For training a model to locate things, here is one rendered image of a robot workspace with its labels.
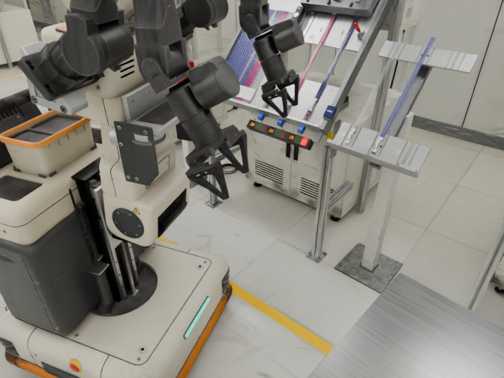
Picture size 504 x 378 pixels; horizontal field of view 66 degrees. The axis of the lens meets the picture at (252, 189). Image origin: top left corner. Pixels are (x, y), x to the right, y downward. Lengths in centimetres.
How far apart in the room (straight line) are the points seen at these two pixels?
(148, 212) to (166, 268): 59
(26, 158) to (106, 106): 35
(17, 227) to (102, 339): 50
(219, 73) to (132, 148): 38
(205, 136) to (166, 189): 46
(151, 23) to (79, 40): 13
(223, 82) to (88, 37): 23
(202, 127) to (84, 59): 23
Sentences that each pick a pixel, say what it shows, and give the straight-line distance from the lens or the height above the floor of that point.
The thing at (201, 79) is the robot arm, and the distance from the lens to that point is 66.
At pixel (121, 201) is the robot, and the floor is 80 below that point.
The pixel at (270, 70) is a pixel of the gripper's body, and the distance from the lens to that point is 106.
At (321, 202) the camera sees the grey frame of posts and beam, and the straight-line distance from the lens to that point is 186.
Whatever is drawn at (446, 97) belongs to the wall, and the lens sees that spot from 355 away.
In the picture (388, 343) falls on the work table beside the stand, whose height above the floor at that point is 80.
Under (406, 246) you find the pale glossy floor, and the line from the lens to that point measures 226.
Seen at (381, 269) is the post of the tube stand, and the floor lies 1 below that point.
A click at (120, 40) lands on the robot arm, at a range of 77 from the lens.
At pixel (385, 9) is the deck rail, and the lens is 193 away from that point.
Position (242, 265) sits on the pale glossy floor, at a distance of 200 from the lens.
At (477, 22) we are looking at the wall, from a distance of 340.
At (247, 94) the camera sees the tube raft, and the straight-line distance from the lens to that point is 191.
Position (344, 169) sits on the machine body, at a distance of 208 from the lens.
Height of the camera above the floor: 140
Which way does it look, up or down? 33 degrees down
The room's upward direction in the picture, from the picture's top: straight up
